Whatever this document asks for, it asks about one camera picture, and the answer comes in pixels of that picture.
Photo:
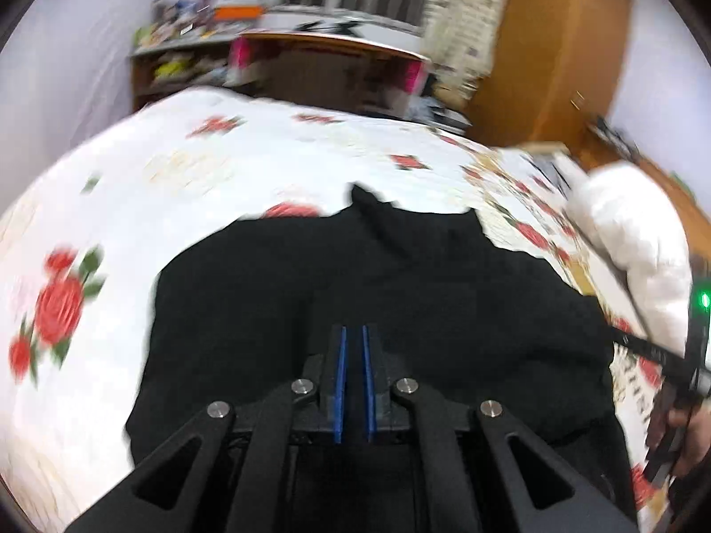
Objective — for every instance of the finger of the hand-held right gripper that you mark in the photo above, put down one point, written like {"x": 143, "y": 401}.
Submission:
{"x": 650, "y": 351}

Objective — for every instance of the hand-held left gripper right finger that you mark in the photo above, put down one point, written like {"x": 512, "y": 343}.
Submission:
{"x": 369, "y": 383}

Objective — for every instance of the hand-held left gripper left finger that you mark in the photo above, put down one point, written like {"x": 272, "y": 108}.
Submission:
{"x": 340, "y": 383}

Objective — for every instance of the black garment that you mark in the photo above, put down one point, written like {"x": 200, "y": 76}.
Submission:
{"x": 278, "y": 300}

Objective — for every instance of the person's right hand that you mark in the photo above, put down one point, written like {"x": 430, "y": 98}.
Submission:
{"x": 689, "y": 438}

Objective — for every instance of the white puffy jacket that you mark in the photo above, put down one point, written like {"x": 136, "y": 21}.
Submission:
{"x": 627, "y": 222}

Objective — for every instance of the wooden headboard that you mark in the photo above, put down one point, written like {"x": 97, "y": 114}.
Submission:
{"x": 666, "y": 177}

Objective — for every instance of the floral rose blanket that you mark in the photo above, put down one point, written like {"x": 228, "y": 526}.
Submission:
{"x": 166, "y": 189}

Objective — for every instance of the wooden wardrobe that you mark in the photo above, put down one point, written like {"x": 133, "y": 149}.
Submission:
{"x": 550, "y": 55}

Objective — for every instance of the wooden desk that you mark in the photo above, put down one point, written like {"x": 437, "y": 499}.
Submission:
{"x": 333, "y": 66}

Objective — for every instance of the black stand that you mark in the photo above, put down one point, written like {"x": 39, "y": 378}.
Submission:
{"x": 327, "y": 26}

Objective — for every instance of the wooden shelf unit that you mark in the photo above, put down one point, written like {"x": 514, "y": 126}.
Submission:
{"x": 166, "y": 69}

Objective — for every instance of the heart print curtain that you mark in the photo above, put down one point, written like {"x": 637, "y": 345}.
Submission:
{"x": 466, "y": 22}

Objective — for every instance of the orange storage box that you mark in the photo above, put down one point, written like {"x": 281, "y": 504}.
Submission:
{"x": 238, "y": 11}

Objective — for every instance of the group of bottles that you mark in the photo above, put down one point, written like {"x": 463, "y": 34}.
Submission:
{"x": 172, "y": 22}

